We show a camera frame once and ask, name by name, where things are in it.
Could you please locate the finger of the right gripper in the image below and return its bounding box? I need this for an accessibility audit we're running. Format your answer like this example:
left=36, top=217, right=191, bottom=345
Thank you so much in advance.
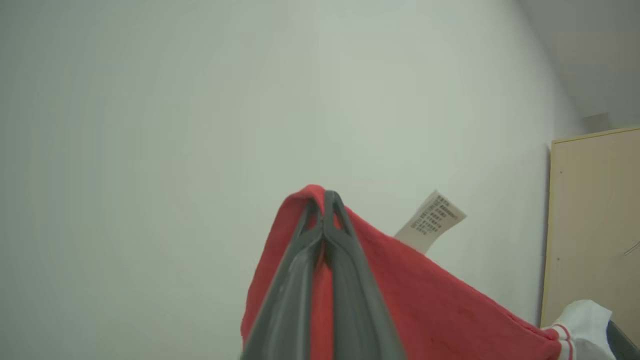
left=606, top=320, right=640, bottom=360

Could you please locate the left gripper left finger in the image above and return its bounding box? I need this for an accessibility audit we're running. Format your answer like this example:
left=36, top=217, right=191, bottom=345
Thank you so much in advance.
left=241, top=199, right=324, bottom=360

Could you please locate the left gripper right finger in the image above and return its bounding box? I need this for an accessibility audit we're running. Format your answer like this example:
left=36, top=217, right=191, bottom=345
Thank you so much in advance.
left=323, top=190, right=407, bottom=360

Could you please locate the light wooden cabinet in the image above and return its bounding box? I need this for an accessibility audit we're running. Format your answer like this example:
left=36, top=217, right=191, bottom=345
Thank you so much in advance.
left=540, top=126, right=640, bottom=346

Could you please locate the red shirt with white hem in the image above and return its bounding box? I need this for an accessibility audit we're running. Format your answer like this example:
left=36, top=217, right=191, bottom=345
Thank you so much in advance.
left=240, top=184, right=615, bottom=360

